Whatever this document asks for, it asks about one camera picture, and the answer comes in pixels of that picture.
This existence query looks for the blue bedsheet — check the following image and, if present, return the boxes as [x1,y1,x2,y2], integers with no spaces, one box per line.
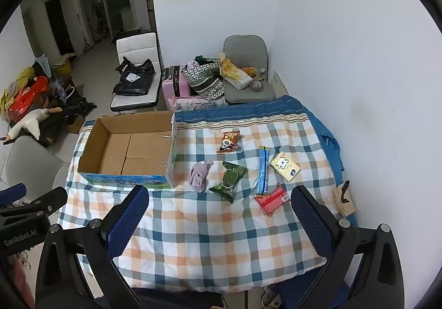
[276,95,346,173]

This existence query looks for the small cardboard box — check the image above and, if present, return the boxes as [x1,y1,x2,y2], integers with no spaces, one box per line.
[66,116,86,134]

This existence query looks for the beige cloth bag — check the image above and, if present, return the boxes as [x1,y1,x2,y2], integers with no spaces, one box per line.
[333,180,356,217]

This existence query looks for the yellow snack bag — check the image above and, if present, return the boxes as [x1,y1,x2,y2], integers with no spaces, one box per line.
[219,57,254,90]

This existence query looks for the orange panda snack packet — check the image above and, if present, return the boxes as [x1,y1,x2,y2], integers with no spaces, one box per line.
[216,130,241,154]

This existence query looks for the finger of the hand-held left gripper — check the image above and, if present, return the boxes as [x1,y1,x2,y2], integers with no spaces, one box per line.
[12,186,69,218]
[0,183,28,206]

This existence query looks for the yellow cloth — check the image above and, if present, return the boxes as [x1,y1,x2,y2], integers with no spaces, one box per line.
[0,67,35,110]

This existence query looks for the white board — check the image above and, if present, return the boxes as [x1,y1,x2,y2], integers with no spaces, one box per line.
[272,70,290,97]

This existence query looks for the white goose plush toy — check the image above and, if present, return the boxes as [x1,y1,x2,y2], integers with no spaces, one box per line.
[1,108,63,144]

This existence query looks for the yellow tissue packet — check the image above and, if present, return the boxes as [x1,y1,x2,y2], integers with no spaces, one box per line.
[270,151,302,182]

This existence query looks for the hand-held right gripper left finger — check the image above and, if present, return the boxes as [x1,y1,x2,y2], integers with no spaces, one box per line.
[35,185,150,309]

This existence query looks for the grey office chair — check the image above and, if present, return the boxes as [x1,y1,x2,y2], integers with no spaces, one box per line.
[222,34,276,105]

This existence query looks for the open cardboard box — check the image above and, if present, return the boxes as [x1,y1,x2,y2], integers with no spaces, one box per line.
[77,111,179,190]

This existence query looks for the black white patterned tote bag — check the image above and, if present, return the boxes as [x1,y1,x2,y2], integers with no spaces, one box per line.
[181,60,225,101]

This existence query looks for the red snack packet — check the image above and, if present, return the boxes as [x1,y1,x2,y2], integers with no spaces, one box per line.
[254,182,291,217]

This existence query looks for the sliding glass door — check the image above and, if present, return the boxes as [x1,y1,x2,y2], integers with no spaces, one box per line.
[76,0,135,51]

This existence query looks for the black plastic bag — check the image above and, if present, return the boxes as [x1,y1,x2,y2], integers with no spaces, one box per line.
[112,56,156,97]

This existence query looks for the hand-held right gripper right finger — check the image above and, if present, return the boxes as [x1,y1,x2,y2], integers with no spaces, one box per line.
[291,185,405,309]

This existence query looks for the white padded chair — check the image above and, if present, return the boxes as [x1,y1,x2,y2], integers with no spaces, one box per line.
[110,32,161,113]

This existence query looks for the blue stick packet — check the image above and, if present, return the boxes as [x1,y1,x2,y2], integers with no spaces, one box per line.
[255,145,271,197]

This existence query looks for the green wet wipes packet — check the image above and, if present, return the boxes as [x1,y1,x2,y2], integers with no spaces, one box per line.
[208,161,249,205]

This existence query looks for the yellow bin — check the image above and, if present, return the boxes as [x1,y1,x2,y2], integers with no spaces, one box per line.
[52,59,72,77]

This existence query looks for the purple sock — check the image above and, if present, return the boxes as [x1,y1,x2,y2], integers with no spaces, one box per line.
[189,159,214,194]

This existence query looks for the plaid blanket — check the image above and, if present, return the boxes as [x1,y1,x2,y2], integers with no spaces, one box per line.
[57,102,343,294]

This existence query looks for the red plastic bag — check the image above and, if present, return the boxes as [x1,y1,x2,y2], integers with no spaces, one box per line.
[8,75,49,120]

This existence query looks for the pink suitcase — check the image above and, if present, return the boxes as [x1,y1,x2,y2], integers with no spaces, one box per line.
[161,65,193,111]

